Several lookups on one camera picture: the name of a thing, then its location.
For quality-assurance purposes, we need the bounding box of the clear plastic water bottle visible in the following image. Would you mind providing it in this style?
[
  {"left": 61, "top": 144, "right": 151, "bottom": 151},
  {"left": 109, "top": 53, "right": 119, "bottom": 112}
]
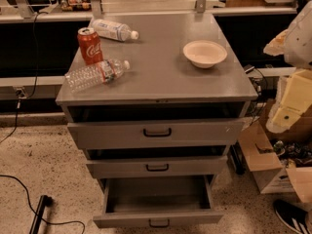
[{"left": 64, "top": 59, "right": 130, "bottom": 93}]

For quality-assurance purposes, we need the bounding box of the grey drawer cabinet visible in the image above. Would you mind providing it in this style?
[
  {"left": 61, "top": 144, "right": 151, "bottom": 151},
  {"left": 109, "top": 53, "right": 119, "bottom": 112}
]
[{"left": 55, "top": 11, "right": 259, "bottom": 187}]

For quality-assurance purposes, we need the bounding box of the grey bottom drawer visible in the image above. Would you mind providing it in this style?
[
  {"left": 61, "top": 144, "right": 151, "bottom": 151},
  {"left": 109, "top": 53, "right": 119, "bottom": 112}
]
[{"left": 94, "top": 175, "right": 223, "bottom": 228}]

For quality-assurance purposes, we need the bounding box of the black hanging cable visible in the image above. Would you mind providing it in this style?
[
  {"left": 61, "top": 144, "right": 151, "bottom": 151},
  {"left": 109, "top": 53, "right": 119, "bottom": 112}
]
[{"left": 0, "top": 11, "right": 50, "bottom": 145}]

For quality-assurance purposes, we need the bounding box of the white paper bowl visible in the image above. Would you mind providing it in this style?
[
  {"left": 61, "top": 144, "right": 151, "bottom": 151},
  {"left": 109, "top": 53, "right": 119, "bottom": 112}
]
[{"left": 183, "top": 40, "right": 227, "bottom": 68}]

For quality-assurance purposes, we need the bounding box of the grey drawer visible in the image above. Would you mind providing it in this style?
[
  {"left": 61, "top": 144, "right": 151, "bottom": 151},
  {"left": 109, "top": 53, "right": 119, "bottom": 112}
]
[
  {"left": 86, "top": 156, "right": 227, "bottom": 178},
  {"left": 67, "top": 118, "right": 245, "bottom": 149},
  {"left": 94, "top": 175, "right": 223, "bottom": 228}
]

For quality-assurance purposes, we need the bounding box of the black bar on floor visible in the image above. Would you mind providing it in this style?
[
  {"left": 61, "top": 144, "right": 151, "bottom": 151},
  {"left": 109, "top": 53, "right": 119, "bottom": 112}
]
[{"left": 29, "top": 195, "right": 53, "bottom": 234}]

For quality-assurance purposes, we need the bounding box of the white labelled plastic bottle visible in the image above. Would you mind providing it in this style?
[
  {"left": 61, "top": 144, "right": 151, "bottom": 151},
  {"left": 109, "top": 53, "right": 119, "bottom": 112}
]
[{"left": 91, "top": 19, "right": 139, "bottom": 42}]

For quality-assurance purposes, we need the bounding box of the grey top drawer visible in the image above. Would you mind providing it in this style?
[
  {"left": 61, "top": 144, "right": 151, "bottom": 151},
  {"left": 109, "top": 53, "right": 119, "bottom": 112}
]
[{"left": 67, "top": 118, "right": 245, "bottom": 149}]

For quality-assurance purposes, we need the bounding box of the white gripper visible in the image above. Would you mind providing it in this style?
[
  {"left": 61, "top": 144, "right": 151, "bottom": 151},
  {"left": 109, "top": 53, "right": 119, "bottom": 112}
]
[{"left": 263, "top": 29, "right": 312, "bottom": 134}]

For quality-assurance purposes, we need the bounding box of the grey middle drawer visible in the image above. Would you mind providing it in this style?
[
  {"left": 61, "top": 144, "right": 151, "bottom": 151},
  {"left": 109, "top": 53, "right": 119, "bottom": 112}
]
[{"left": 86, "top": 156, "right": 227, "bottom": 178}]

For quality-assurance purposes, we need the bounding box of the red cola can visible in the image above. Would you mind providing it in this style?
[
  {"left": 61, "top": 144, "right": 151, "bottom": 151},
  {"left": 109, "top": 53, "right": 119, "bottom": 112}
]
[{"left": 77, "top": 27, "right": 103, "bottom": 65}]

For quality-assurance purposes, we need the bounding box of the black floor cable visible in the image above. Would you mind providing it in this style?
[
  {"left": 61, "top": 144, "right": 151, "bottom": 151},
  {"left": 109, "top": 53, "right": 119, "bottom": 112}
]
[{"left": 0, "top": 174, "right": 87, "bottom": 234}]

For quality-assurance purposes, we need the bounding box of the black striped sneaker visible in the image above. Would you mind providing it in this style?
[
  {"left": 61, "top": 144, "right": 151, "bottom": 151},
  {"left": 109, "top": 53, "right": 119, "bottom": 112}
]
[{"left": 273, "top": 200, "right": 312, "bottom": 234}]

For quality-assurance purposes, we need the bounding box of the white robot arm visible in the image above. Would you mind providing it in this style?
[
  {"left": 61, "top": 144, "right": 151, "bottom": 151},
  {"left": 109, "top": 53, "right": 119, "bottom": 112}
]
[{"left": 263, "top": 1, "right": 312, "bottom": 134}]

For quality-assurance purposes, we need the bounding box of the open cardboard box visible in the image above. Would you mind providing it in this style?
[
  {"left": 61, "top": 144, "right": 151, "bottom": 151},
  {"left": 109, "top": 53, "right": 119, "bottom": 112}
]
[{"left": 238, "top": 99, "right": 312, "bottom": 203}]

